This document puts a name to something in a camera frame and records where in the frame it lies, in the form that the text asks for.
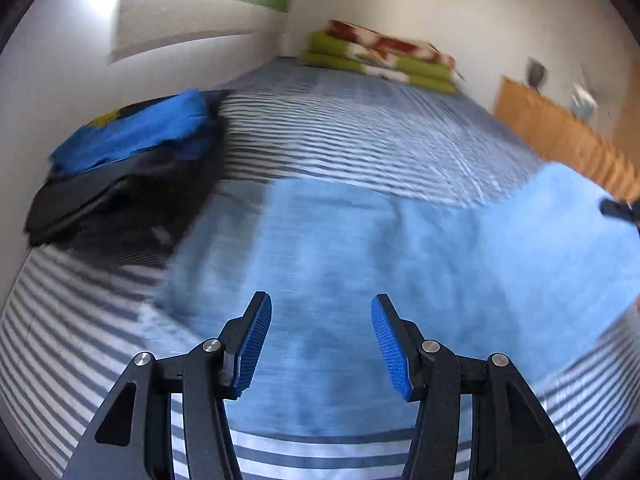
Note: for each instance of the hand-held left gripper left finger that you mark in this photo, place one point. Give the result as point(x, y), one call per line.
point(255, 340)

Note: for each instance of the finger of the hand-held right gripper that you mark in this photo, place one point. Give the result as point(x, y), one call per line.
point(617, 209)

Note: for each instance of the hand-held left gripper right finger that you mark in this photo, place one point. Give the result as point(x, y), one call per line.
point(390, 350)

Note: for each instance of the light blue denim shirt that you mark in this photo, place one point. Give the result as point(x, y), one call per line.
point(375, 240)

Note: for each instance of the dark ceramic pot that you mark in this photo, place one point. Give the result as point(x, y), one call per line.
point(536, 72)

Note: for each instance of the black folded garment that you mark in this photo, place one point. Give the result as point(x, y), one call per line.
point(100, 200)

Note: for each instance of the blue white striped bed quilt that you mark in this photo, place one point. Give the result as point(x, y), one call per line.
point(350, 125)

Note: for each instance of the green folded quilt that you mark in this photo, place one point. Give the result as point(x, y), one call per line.
point(430, 77)

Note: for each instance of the blue folded garment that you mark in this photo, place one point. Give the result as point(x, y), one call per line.
point(140, 130)

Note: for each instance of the red white patterned blanket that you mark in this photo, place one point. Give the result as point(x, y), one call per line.
point(395, 45)

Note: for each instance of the wooden slatted bed rail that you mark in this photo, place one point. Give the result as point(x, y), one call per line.
point(560, 135)

